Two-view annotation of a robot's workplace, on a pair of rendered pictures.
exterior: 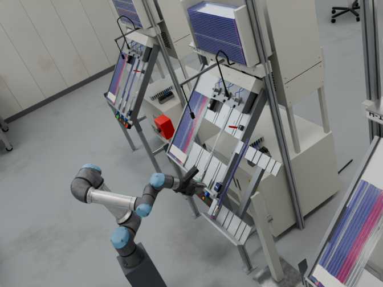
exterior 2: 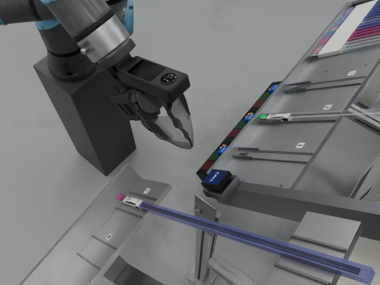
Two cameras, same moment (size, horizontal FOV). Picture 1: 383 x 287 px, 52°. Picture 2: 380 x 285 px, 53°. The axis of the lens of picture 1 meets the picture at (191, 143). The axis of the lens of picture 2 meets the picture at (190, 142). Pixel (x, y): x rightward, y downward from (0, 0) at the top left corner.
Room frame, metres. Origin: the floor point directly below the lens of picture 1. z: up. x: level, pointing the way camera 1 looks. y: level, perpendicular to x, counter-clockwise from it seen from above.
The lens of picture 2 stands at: (1.60, -0.27, 1.44)
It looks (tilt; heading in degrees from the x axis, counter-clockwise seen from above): 59 degrees down; 56
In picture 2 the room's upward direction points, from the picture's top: straight up
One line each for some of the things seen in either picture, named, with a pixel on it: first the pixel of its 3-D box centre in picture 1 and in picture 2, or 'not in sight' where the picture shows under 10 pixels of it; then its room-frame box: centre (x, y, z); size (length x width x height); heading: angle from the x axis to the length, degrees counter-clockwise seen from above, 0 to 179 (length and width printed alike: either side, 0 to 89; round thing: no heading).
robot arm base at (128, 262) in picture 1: (129, 253); (69, 51); (1.76, 0.60, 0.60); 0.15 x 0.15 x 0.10
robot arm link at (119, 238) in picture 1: (122, 240); (60, 20); (1.76, 0.60, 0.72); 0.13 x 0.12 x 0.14; 154
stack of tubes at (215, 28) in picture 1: (223, 31); not in sight; (2.24, -0.42, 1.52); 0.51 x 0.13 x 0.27; 19
